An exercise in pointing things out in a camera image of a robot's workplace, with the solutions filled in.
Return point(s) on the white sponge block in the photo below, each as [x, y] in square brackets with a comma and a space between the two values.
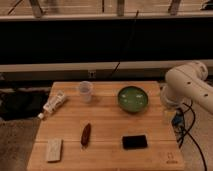
[53, 150]

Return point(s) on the white tube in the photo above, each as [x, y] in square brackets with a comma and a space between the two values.
[52, 105]

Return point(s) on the green bowl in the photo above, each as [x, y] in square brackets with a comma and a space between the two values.
[132, 99]

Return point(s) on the black eraser block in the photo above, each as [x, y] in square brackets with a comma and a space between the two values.
[134, 142]

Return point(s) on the clear plastic cup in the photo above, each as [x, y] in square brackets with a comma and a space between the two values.
[85, 89]

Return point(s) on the dark red pepper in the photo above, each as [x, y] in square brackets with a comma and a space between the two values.
[85, 137]

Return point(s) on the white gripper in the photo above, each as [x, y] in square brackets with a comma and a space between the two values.
[168, 115]

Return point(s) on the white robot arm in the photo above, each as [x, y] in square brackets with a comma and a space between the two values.
[185, 81]

